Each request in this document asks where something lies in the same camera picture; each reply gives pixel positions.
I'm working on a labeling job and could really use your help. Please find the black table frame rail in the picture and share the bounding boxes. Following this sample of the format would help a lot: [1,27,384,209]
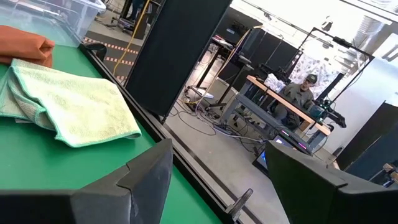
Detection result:
[77,42,265,224]

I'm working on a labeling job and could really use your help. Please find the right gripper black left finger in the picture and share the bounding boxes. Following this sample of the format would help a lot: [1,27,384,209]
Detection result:
[0,139,174,224]

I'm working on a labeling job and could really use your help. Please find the black overhead rig frame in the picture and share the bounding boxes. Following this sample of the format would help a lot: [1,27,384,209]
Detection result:
[290,27,376,103]

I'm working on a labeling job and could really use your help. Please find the dark blue divider panel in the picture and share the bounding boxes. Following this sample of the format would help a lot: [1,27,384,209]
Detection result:
[345,124,398,182]

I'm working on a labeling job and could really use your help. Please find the white patterned sheet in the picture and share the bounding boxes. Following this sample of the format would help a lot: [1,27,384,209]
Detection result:
[289,52,341,100]

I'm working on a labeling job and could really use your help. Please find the table clamp lever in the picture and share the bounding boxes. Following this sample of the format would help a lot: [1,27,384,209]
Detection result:
[225,188,254,222]

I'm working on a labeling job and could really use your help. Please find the white power strip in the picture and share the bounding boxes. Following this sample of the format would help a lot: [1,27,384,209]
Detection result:
[186,86,215,100]

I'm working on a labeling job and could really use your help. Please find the orange towel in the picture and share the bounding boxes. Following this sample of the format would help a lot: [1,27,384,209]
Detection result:
[0,24,56,68]

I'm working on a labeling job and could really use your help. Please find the yellow floor cable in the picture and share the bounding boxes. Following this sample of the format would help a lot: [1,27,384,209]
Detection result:
[112,0,152,77]

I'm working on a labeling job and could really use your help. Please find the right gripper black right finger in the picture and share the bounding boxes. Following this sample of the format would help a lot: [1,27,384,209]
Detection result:
[266,141,398,224]

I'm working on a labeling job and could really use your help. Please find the person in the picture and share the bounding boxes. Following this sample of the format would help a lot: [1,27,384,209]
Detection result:
[273,73,320,128]

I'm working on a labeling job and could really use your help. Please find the black adjustable desk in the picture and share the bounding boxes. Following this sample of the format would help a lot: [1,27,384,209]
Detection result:
[186,34,254,110]

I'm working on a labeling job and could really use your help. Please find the silver ventilation duct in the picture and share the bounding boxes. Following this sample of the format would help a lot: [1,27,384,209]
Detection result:
[353,15,393,54]

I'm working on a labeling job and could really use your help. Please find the clear plastic bin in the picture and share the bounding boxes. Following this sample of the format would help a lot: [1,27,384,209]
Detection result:
[0,0,107,48]

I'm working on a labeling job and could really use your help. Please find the wooden desk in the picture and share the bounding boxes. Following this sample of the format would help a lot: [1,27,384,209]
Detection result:
[247,74,332,137]

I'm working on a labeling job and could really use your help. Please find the black divider panel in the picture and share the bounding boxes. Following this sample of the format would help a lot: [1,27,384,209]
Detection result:
[335,101,398,171]

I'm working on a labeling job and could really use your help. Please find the black partition panel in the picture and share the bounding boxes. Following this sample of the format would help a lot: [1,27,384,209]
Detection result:
[124,0,233,118]

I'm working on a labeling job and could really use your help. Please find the green table mat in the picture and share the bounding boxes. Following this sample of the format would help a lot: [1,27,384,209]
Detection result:
[0,43,223,224]

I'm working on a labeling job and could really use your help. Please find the black rounded table bracket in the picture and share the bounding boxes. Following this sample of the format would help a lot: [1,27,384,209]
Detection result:
[83,42,108,62]

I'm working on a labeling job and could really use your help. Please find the white plastic bag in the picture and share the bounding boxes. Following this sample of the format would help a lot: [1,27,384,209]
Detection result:
[264,73,286,93]

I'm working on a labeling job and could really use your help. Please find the glowing blue monitor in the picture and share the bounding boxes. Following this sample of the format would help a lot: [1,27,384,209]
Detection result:
[252,148,271,175]

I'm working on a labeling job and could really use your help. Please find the light green towel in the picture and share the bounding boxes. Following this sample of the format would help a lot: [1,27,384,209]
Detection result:
[0,58,142,149]

